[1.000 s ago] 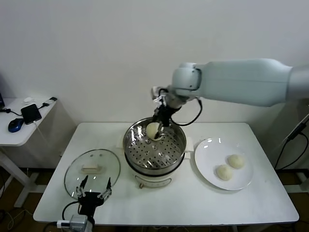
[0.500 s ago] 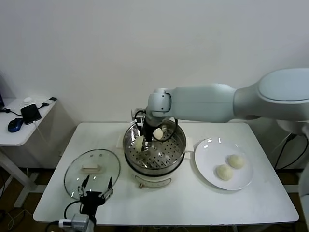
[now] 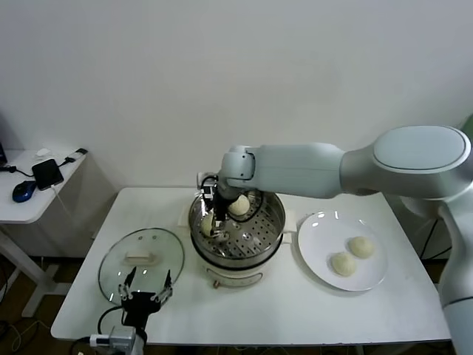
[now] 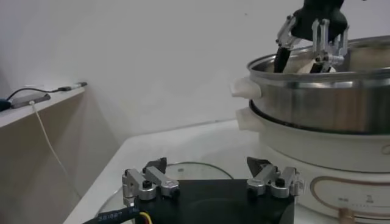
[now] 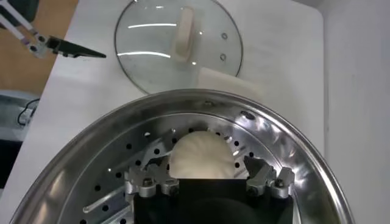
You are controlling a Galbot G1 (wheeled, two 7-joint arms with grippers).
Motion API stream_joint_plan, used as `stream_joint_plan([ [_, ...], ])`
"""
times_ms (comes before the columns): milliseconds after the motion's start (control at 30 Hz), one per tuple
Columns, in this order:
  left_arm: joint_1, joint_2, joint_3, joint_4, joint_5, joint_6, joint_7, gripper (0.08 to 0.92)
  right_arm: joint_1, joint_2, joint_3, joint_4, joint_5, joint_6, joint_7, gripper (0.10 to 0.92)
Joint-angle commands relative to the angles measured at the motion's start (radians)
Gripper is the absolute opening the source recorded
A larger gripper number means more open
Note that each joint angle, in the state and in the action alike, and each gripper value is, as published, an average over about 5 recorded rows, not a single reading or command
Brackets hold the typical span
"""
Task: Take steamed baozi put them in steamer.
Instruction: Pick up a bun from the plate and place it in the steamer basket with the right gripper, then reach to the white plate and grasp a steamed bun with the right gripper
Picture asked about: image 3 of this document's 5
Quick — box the steel steamer basket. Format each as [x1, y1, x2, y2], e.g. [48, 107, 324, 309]
[178, 180, 296, 268]

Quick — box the white steamed baozi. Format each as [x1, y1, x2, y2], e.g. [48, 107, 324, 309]
[228, 195, 251, 217]
[201, 216, 217, 237]
[349, 236, 377, 259]
[330, 251, 358, 277]

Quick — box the white electric cooker base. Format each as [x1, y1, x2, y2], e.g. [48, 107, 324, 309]
[191, 232, 293, 290]

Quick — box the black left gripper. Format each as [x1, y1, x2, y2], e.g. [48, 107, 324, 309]
[118, 266, 174, 326]

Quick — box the dark monitor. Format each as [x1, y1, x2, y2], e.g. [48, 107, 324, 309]
[0, 110, 9, 167]

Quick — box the white charging cable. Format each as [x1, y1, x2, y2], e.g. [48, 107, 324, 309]
[51, 186, 81, 230]

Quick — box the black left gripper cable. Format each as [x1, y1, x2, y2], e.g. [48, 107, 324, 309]
[98, 306, 125, 336]

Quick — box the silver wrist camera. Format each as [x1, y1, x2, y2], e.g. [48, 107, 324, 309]
[89, 326, 136, 348]
[197, 172, 220, 203]

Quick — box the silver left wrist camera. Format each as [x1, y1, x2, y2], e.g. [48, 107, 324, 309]
[89, 326, 136, 348]

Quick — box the black adapter cable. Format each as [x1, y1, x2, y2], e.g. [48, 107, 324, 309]
[55, 148, 89, 167]

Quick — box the blue computer mouse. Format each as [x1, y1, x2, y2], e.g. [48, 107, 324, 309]
[12, 180, 38, 203]

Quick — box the white side table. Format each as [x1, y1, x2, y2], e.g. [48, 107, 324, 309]
[0, 149, 121, 319]

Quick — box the black desk cable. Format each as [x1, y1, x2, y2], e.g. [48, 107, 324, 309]
[0, 165, 36, 178]

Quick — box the glass pot lid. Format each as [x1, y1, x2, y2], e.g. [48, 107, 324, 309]
[98, 228, 186, 306]

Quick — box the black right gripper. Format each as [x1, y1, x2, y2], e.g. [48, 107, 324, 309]
[210, 184, 237, 241]

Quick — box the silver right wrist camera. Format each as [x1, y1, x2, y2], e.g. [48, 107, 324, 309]
[197, 172, 220, 203]

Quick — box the black phone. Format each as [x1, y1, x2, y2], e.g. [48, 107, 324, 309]
[32, 159, 66, 192]

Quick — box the white plate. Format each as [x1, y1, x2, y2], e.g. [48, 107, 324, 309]
[297, 210, 389, 293]

